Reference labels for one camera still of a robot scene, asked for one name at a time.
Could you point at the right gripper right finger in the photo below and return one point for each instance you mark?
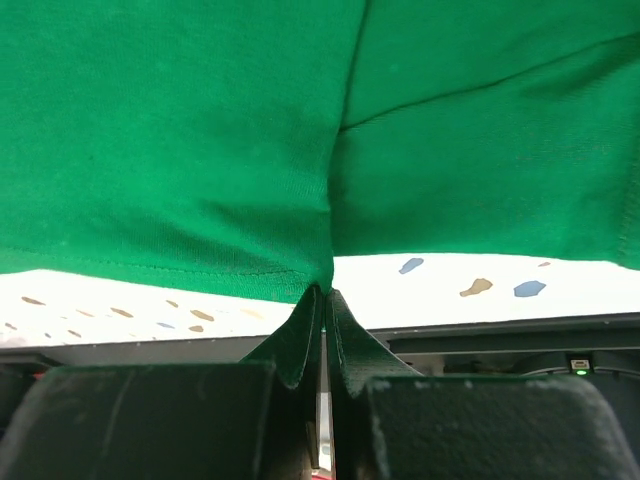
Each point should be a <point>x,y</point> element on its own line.
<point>391,422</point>

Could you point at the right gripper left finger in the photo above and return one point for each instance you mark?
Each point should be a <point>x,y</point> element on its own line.
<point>253,419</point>

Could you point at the green t shirt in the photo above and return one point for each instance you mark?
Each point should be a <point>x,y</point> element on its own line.
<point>238,147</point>

